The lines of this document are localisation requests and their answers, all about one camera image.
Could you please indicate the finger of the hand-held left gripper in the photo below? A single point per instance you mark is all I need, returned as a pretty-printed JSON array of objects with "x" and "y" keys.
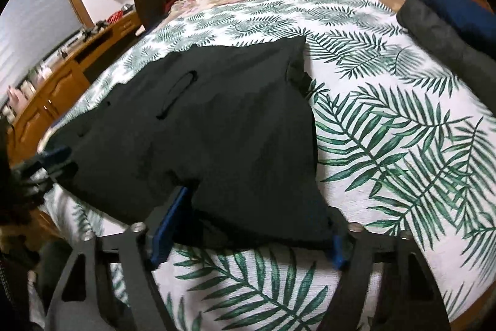
[{"x": 54, "y": 157}]

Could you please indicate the red basket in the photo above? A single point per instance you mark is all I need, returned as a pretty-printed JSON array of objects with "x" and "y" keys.
[{"x": 115, "y": 18}]

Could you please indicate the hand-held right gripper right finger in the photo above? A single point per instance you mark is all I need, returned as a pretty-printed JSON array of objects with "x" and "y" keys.
[{"x": 339, "y": 249}]

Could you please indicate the folded grey cloth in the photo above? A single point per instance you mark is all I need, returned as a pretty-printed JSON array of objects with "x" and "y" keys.
[{"x": 438, "y": 32}]

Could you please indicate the leaf print blanket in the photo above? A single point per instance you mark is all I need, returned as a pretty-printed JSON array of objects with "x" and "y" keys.
[{"x": 395, "y": 145}]

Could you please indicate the dark wooden chair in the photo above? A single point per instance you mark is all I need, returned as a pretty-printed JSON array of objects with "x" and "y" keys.
[{"x": 149, "y": 9}]

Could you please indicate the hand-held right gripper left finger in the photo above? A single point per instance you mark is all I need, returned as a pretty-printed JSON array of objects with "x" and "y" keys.
[{"x": 170, "y": 222}]

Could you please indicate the wooden desk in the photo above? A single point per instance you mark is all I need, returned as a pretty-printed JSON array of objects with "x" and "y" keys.
[{"x": 58, "y": 90}]

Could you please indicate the folded blue cloth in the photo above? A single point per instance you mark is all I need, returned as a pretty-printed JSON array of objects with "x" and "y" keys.
[{"x": 461, "y": 13}]

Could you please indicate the black buttoned coat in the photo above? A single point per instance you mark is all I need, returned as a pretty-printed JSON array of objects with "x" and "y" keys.
[{"x": 217, "y": 137}]

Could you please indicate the grey window blind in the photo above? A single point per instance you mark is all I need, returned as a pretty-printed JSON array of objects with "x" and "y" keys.
[{"x": 35, "y": 20}]

